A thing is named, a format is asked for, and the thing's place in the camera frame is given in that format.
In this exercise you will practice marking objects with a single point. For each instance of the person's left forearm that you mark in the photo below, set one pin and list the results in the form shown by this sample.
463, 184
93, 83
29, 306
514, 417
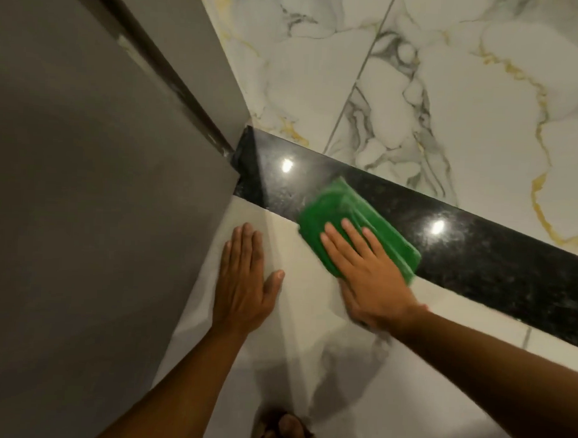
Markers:
181, 388

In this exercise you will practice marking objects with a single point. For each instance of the person's right thumb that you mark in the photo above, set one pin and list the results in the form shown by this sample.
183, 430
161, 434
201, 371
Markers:
348, 300

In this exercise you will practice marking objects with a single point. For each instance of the person's left hand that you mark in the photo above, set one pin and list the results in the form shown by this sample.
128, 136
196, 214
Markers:
240, 298

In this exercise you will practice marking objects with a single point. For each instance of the grey door frame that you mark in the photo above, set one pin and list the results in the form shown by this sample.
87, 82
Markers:
191, 49

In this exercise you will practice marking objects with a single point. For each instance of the person's left thumb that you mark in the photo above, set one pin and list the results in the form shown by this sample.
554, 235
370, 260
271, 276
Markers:
274, 287

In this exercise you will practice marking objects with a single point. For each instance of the person's right middle finger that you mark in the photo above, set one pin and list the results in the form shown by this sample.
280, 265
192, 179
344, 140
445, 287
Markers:
341, 245

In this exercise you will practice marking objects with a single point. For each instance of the person's right little finger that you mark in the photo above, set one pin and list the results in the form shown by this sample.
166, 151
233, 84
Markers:
376, 244

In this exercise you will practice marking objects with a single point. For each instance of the grey door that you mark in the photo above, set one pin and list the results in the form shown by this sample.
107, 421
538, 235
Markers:
78, 226

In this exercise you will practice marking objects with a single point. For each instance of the person's right hand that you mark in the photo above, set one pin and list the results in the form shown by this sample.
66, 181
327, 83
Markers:
374, 287

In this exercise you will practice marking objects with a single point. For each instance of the person's foot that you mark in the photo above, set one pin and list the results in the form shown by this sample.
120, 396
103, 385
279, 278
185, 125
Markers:
284, 433

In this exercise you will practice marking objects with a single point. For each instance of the person's right forearm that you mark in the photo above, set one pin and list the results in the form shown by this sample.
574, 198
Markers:
497, 373

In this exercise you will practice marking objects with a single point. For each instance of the person's left middle finger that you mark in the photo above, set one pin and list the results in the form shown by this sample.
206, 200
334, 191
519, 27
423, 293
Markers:
246, 250

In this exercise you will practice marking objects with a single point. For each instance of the black granite threshold strip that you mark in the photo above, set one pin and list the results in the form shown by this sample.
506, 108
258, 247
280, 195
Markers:
483, 253

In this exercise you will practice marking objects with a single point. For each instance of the person's left little finger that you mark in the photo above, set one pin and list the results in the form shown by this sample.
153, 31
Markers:
224, 264

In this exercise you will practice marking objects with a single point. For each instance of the green cleaning cloth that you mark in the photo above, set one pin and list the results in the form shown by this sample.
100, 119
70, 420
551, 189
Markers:
339, 209

